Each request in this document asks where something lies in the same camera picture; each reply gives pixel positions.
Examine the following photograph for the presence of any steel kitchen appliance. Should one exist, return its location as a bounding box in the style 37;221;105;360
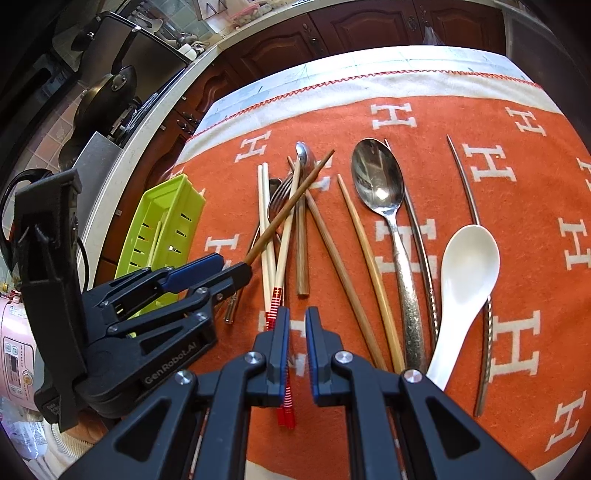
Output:
503;9;591;95

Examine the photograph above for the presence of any orange printed blanket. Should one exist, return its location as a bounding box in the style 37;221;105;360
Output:
175;46;591;480

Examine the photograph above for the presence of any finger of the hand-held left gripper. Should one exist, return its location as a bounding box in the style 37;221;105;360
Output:
85;253;225;320
105;261;254;342

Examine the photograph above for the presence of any green plastic utensil basket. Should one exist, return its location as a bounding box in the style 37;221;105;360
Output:
113;174;206;298

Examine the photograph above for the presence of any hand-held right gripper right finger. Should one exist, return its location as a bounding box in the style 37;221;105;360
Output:
305;306;534;480

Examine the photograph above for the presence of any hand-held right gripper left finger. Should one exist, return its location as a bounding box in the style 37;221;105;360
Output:
58;307;291;480

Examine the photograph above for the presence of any steel gas stove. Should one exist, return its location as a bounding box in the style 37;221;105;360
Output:
52;11;191;141

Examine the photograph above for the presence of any silver metal chopstick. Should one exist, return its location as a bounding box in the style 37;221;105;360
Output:
446;135;495;418
384;138;439;344

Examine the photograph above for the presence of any white ceramic soup spoon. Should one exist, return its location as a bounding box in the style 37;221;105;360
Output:
426;224;502;392

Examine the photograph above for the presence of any pink rice cooker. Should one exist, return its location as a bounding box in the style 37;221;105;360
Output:
0;295;52;416

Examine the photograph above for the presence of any large silver metal spoon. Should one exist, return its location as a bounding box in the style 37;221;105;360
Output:
351;137;428;374

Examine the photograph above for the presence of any dark brown wooden chopstick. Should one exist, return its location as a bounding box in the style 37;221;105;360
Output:
244;150;335;267
295;182;311;296

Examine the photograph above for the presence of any cream chopstick red striped end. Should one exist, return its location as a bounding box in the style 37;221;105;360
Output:
269;158;304;329
257;162;297;430

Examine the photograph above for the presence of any silver metal fork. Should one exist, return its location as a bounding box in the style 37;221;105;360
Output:
223;177;297;325

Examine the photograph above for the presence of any black frying pan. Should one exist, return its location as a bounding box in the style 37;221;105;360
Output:
73;27;140;134

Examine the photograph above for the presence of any light bamboo chopstick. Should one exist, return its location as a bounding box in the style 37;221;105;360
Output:
337;174;407;374

